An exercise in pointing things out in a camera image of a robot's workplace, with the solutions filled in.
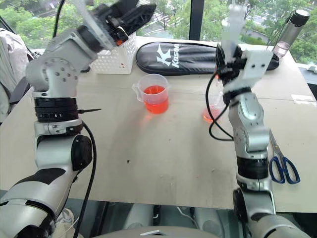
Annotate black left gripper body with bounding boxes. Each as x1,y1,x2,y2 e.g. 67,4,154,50
104,5,137,47

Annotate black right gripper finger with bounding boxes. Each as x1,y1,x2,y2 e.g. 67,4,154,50
215,43,225,75
231,46,244,64

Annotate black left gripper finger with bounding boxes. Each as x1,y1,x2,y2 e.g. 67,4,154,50
125,3,157,36
114,0,141,13

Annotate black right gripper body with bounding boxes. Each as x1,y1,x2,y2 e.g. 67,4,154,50
217,56,249,87

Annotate clear plastic syringe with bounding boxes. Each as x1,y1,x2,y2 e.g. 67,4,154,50
220,4,246,63

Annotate clear small cup, red liquid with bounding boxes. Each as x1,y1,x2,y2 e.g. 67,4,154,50
201,85,224,124

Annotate clear measuring cup, red liquid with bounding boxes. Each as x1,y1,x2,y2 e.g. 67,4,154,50
132,73,172,115

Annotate black Kason racket bag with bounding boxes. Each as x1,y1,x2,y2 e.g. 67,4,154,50
135,41,281,76

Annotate white perforated plastic basket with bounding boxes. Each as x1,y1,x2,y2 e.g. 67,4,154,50
89,32,138,75

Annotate clear water bottle, black lid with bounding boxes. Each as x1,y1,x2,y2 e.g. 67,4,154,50
270,9,311,60

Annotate person in grey shirt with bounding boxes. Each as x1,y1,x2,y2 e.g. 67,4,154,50
0,27,31,122

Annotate grey curved robot body panel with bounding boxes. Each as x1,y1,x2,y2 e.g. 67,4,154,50
92,225,225,238

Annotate white sneaker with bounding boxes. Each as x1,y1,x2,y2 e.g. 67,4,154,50
54,208,75,238

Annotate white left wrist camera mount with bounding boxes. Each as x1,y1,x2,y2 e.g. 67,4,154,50
74,0,119,48

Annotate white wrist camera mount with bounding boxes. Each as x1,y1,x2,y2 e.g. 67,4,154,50
74,0,119,48
243,48,273,85

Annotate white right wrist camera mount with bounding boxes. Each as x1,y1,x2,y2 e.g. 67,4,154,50
243,48,273,85

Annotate black window post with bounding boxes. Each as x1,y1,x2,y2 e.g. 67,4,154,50
189,0,205,41

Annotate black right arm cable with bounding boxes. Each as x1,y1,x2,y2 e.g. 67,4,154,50
205,71,235,141

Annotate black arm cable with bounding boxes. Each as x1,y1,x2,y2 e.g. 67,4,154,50
53,0,98,238
205,71,235,141

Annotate black pointed cable tie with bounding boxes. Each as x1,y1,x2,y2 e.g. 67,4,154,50
77,108,103,114

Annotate blue handled scissors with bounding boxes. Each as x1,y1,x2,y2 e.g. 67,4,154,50
268,128,302,185

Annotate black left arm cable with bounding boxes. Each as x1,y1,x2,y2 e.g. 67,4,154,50
53,0,98,238

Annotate thin white cable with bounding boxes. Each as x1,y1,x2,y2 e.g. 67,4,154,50
176,206,200,229

